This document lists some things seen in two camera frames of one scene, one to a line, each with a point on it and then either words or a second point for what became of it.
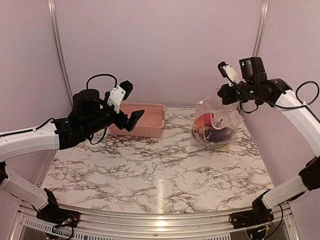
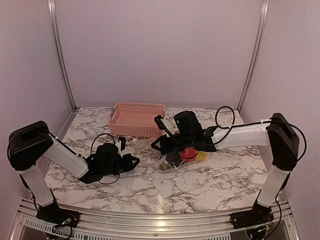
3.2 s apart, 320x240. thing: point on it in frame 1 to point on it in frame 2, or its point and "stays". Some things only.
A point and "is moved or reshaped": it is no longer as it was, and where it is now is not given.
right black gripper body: [231, 98] to [185, 141]
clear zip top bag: [215, 122] to [173, 162]
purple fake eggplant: [217, 135] is moved or reshaped
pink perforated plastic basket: [149, 125] stays
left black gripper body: [96, 123] to [109, 170]
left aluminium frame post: [52, 12] stays
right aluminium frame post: [262, 25] stays
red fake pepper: [203, 122] to [188, 154]
